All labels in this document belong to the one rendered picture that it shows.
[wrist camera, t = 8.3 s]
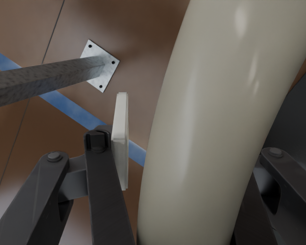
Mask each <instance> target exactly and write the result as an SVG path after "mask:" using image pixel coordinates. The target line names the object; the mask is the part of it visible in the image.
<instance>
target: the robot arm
mask: <svg viewBox="0 0 306 245"><path fill-rule="evenodd" d="M83 139H84V150H85V153H84V154H83V155H81V156H78V157H73V158H69V156H68V154H67V153H65V152H60V151H53V152H49V153H47V154H45V155H43V156H42V157H41V158H40V159H39V161H38V162H37V164H36V165H35V167H34V168H33V170H32V171H31V173H30V174H29V176H28V177H27V179H26V180H25V182H24V183H23V185H22V187H21V188H20V190H19V191H18V193H17V194H16V196H15V197H14V199H13V201H12V202H11V204H10V205H9V207H8V208H7V210H6V211H5V213H4V214H3V216H2V217H1V219H0V245H59V242H60V239H61V237H62V234H63V231H64V228H65V225H66V223H67V220H68V217H69V214H70V211H71V208H72V206H73V201H74V199H76V198H80V197H84V196H88V201H89V212H90V223H91V235H92V245H136V243H135V240H134V236H133V232H132V228H131V224H130V220H129V216H128V212H127V208H126V205H125V201H124V197H123V193H122V191H125V190H126V189H127V188H128V150H129V110H128V94H127V93H126V92H119V93H118V94H117V99H116V107H115V114H114V121H113V125H98V126H96V127H95V128H94V129H93V130H90V131H87V132H85V133H84V135H83ZM271 224H272V225H273V227H274V228H275V230H276V231H277V232H278V234H279V235H280V237H281V238H282V240H283V241H284V243H285V244H286V245H306V170H305V169H304V168H303V167H302V166H301V165H300V164H299V163H298V162H297V161H295V160H294V159H293V158H292V157H291V156H290V155H289V154H288V153H287V152H285V151H283V150H281V149H279V148H275V147H267V148H264V149H262V150H261V155H259V157H258V159H257V161H256V164H255V167H254V170H253V172H252V175H251V177H250V180H249V183H248V186H247V189H246V191H245V194H244V197H243V200H242V203H241V206H240V209H239V213H238V216H237V220H236V223H235V227H234V231H233V235H232V239H231V243H230V245H278V243H277V240H276V237H275V234H274V231H273V229H272V226H271Z"/></svg>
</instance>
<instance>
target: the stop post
mask: <svg viewBox="0 0 306 245"><path fill-rule="evenodd" d="M119 63H120V60H118V59H117V58H115V57H114V56H113V55H111V54H110V53H108V52H107V51H106V50H104V49H103V48H101V47H100V46H98V45H97V44H95V43H94V42H93V41H91V40H90V39H89V40H88V42H87V44H86V46H85V48H84V51H83V53H82V55H81V57H80V58H78V59H72V60H67V61H61V62H55V63H48V64H43V65H37V66H31V67H25V68H19V69H13V70H5V71H0V107H1V106H5V105H9V104H12V103H15V102H18V101H22V100H25V99H28V98H32V97H34V96H38V95H41V94H44V93H48V92H51V91H54V90H57V89H61V88H65V87H68V86H71V85H74V84H77V83H81V82H84V81H87V82H89V83H90V84H91V85H93V86H94V87H95V88H97V89H98V90H100V91H101V92H102V93H104V91H105V89H106V87H107V85H108V83H109V81H110V80H111V78H112V76H113V74H114V72H115V70H116V68H117V66H118V64H119Z"/></svg>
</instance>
